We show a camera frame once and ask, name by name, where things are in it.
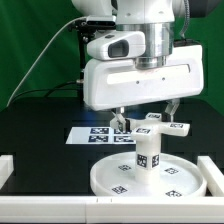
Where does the white front fence rail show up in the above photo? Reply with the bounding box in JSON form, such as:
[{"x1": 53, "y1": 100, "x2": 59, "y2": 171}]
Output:
[{"x1": 0, "y1": 196, "x2": 224, "y2": 224}]

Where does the white camera cable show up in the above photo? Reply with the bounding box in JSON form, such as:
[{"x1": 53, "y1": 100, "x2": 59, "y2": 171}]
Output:
[{"x1": 6, "y1": 16, "x2": 88, "y2": 108}]

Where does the black cable on table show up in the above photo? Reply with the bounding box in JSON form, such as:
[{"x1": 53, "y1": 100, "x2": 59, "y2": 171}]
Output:
[{"x1": 6, "y1": 79, "x2": 86, "y2": 107}]

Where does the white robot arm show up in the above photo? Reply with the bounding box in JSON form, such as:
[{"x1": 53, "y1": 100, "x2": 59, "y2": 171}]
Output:
[{"x1": 71, "y1": 0, "x2": 211, "y2": 131}]

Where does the white round table top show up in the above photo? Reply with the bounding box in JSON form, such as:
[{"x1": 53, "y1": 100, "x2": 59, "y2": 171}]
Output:
[{"x1": 90, "y1": 152, "x2": 207, "y2": 198}]

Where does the white right fence rail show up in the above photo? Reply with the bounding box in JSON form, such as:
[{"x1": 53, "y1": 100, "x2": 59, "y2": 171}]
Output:
[{"x1": 197, "y1": 156, "x2": 224, "y2": 197}]

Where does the white cross-shaped table base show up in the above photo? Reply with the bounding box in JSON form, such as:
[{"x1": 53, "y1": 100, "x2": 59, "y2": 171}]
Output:
[{"x1": 121, "y1": 113, "x2": 190, "y2": 140}]

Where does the white fence rail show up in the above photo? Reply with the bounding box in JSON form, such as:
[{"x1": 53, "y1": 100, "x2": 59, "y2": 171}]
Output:
[
  {"x1": 197, "y1": 156, "x2": 224, "y2": 197},
  {"x1": 0, "y1": 196, "x2": 224, "y2": 224}
]

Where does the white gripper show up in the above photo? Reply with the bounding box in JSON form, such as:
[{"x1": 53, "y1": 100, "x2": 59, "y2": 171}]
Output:
[{"x1": 83, "y1": 45, "x2": 204, "y2": 131}]

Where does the white left fence block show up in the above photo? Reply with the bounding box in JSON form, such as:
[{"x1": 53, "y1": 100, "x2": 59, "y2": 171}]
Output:
[{"x1": 0, "y1": 155, "x2": 14, "y2": 189}]

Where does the white marker sheet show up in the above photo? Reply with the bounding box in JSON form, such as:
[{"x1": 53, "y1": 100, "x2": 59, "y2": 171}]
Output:
[{"x1": 66, "y1": 127, "x2": 134, "y2": 145}]

